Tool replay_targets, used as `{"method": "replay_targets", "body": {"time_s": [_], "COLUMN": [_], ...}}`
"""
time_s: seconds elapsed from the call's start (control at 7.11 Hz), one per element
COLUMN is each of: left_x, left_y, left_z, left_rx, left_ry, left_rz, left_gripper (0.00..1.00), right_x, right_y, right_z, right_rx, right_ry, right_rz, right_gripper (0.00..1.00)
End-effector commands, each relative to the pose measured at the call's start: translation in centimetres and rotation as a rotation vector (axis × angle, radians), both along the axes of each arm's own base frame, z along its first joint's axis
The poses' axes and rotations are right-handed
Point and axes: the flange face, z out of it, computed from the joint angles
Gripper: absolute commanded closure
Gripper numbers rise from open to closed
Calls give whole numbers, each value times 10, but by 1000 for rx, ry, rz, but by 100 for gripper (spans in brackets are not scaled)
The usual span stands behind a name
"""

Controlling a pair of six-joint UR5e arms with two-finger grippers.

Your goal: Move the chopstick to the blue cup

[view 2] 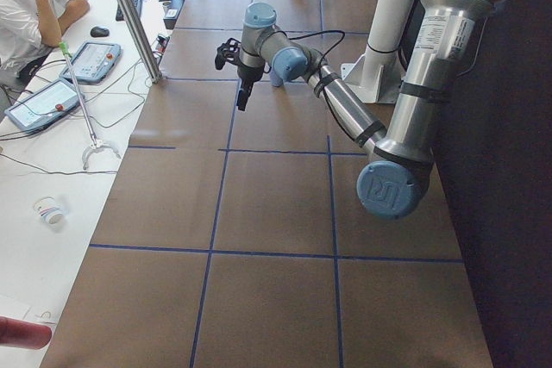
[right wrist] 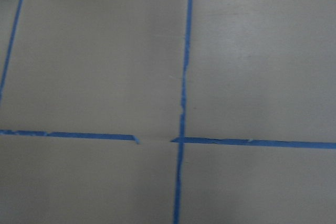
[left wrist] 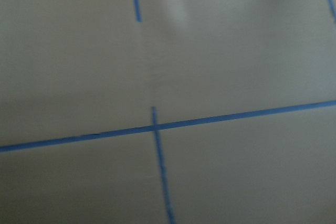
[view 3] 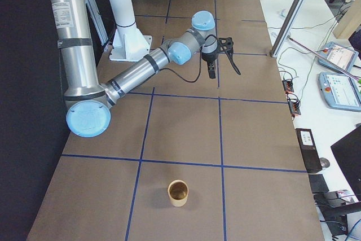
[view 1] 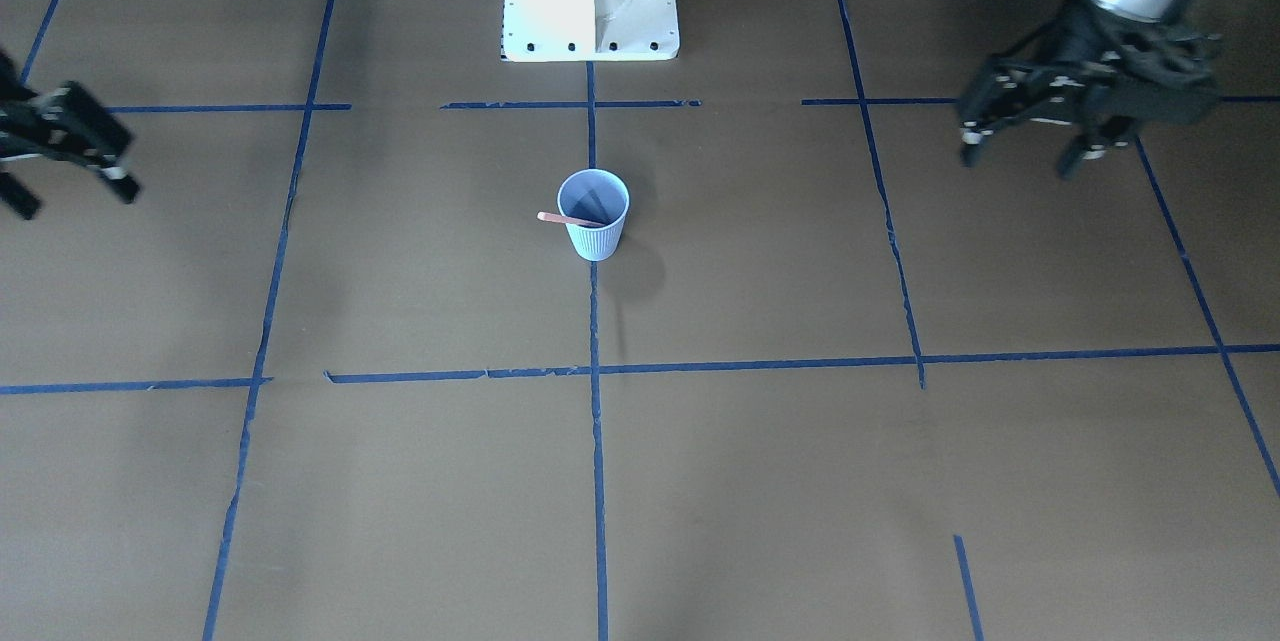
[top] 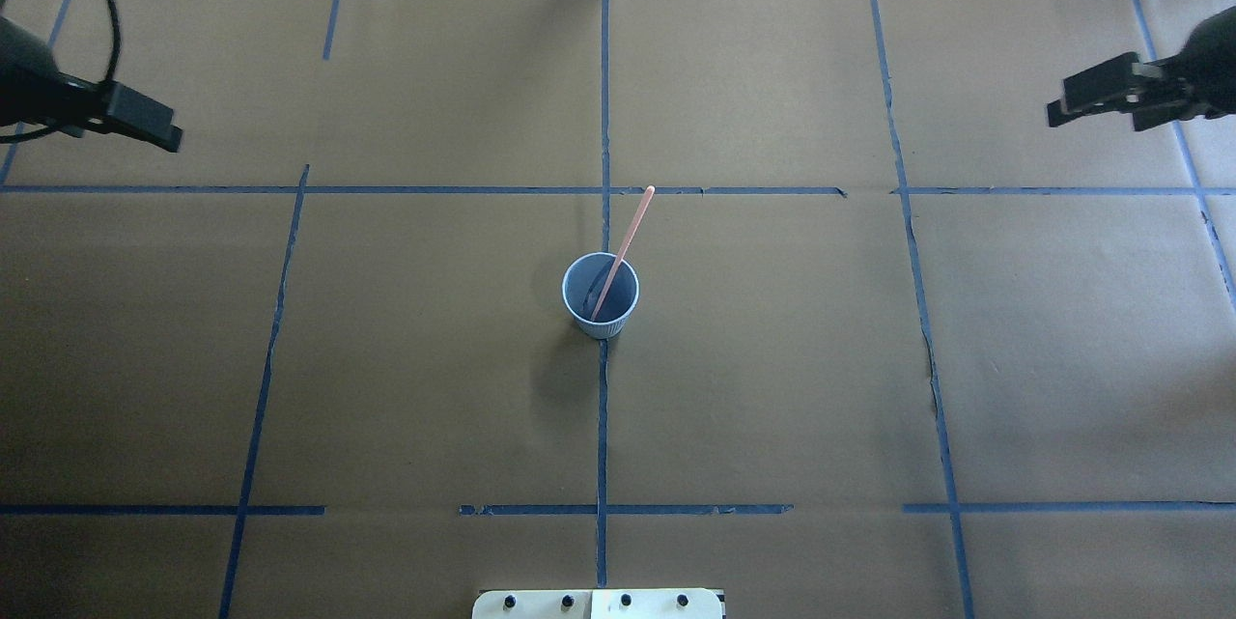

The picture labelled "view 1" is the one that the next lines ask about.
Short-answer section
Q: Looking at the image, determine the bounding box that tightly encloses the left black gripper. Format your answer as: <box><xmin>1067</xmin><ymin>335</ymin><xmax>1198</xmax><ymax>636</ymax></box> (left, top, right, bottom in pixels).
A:
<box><xmin>956</xmin><ymin>0</ymin><xmax>1222</xmax><ymax>180</ymax></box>

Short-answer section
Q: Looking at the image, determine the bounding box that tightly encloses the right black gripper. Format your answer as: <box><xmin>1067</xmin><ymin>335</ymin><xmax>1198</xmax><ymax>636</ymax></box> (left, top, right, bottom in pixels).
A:
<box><xmin>0</xmin><ymin>50</ymin><xmax>141</xmax><ymax>220</ymax></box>

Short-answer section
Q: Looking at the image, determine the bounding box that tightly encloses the light blue plastic cup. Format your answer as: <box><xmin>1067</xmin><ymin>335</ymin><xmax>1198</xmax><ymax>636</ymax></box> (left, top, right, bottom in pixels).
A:
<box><xmin>556</xmin><ymin>170</ymin><xmax>631</xmax><ymax>262</ymax></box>

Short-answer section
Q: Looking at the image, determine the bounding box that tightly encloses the pink chopstick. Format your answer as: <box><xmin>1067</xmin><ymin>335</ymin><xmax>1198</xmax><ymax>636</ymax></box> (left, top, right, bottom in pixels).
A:
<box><xmin>536</xmin><ymin>211</ymin><xmax>608</xmax><ymax>228</ymax></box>

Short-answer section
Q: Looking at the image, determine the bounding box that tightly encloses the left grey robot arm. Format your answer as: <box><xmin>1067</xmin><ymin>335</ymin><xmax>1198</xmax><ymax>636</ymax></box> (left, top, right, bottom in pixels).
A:
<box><xmin>955</xmin><ymin>0</ymin><xmax>1221</xmax><ymax>179</ymax></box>

